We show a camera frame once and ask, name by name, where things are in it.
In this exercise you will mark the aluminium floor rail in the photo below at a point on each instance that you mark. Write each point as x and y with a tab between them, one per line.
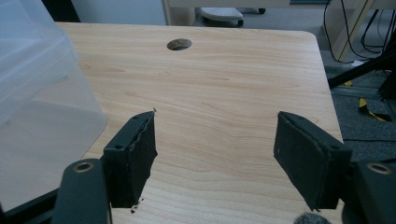
355	92

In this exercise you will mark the black stand leg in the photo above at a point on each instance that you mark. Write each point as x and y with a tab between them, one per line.
358	72

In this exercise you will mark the yellow black tape strip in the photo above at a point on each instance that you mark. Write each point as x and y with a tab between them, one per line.
362	103

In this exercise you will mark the clear plastic tiered storage box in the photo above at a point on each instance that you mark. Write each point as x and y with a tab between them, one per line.
37	93

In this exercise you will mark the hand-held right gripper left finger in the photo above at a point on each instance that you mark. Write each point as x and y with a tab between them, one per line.
130	161

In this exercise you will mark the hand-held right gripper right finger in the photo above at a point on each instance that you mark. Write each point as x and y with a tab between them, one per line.
308	161

